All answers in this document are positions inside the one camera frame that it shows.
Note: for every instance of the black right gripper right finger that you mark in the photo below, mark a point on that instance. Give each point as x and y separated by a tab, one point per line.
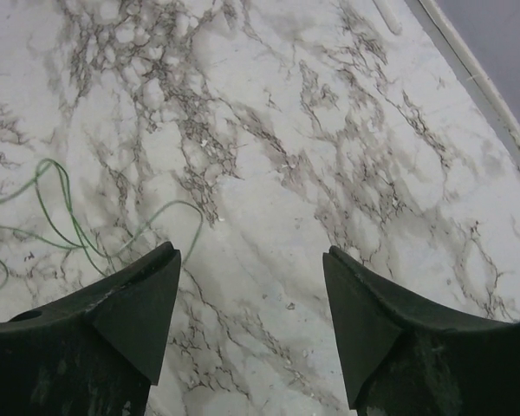
402	354

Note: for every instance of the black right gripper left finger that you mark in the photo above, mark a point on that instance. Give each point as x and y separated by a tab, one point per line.
97	351

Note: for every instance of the white stick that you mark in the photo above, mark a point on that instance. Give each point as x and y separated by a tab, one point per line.
388	16

